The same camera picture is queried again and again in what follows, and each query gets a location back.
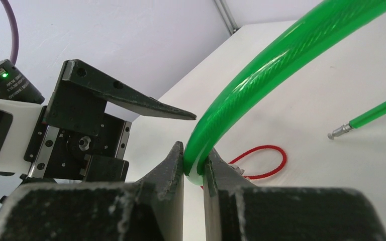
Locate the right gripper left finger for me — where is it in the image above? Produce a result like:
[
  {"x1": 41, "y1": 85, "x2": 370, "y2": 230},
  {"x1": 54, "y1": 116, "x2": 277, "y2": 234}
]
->
[{"x1": 0, "y1": 141, "x2": 184, "y2": 240}]

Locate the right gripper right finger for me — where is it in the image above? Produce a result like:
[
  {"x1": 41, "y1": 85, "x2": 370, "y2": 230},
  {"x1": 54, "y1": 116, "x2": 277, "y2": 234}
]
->
[{"x1": 204, "y1": 150, "x2": 386, "y2": 240}]

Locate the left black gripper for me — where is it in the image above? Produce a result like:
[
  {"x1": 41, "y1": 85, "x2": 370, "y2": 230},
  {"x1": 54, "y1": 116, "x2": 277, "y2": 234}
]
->
[{"x1": 24, "y1": 59, "x2": 197, "y2": 182}]

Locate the red cable lock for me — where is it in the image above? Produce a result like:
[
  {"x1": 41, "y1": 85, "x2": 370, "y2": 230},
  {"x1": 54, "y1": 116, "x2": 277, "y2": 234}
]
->
[{"x1": 214, "y1": 143, "x2": 290, "y2": 187}]

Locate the green cable lock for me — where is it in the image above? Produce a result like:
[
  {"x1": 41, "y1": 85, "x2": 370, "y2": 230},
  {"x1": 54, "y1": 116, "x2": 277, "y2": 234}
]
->
[{"x1": 183, "y1": 0, "x2": 386, "y2": 185}]

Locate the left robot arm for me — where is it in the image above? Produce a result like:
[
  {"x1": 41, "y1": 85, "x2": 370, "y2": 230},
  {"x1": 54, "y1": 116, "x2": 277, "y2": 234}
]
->
[{"x1": 0, "y1": 59, "x2": 196, "y2": 208}]

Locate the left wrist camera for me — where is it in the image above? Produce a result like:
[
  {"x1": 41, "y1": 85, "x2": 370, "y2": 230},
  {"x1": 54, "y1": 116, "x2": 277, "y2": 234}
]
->
[{"x1": 0, "y1": 99, "x2": 44, "y2": 175}]

